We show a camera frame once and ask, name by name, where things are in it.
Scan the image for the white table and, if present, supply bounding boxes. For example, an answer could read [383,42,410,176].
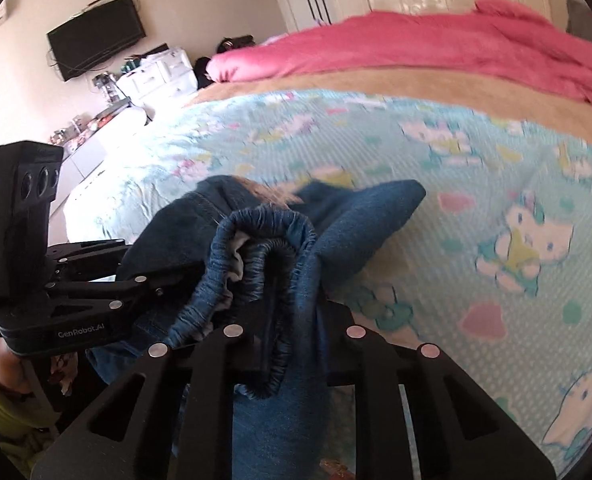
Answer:
[50,105,148,213]

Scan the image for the black bundle beside bed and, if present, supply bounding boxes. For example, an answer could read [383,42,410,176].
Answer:
[193,57,216,92]

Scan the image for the black handbag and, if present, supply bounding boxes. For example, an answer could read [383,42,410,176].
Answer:
[216,35,255,54]

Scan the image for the white plastic drawer unit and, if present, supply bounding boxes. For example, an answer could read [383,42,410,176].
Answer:
[116,47,198,112]

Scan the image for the grey quilted headboard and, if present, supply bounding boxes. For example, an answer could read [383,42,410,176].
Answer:
[566,0,592,37]

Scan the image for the blue denim pants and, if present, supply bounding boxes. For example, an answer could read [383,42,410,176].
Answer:
[86,174,428,480]

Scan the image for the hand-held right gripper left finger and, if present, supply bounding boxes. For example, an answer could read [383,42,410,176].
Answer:
[30,307,267,480]

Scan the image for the light blue cartoon printed blanket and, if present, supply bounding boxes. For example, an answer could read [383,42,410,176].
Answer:
[65,87,592,467]

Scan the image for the black wall television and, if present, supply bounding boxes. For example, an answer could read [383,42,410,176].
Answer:
[46,0,147,82]

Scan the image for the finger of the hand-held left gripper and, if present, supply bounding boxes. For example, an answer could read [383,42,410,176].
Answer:
[46,239,129,281]
[45,269,199,313]

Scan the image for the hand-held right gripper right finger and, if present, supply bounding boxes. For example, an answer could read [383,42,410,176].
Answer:
[321,300,558,480]

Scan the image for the tan plush blanket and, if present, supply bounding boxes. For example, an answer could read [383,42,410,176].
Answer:
[183,67,592,152]

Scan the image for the person's left hand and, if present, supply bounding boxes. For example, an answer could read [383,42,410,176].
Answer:
[0,336,33,396]

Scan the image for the pink duvet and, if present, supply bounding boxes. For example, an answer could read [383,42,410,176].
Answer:
[208,0,592,112]

